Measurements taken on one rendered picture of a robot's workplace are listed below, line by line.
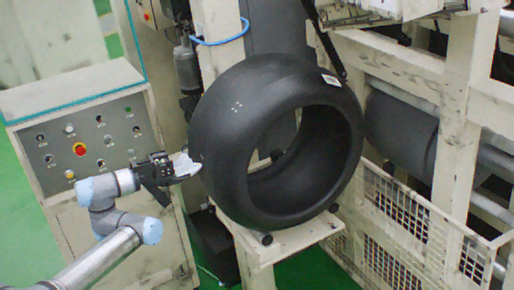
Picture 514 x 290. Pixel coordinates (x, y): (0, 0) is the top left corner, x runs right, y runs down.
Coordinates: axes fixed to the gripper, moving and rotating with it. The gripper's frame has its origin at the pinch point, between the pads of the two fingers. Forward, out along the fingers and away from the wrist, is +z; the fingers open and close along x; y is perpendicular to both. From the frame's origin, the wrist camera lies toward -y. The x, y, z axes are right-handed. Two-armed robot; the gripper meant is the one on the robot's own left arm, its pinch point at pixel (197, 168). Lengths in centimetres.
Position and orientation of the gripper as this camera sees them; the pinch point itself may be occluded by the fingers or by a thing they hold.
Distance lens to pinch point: 149.1
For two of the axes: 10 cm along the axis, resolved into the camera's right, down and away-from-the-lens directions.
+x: -4.9, -4.2, 7.6
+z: 8.7, -2.4, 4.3
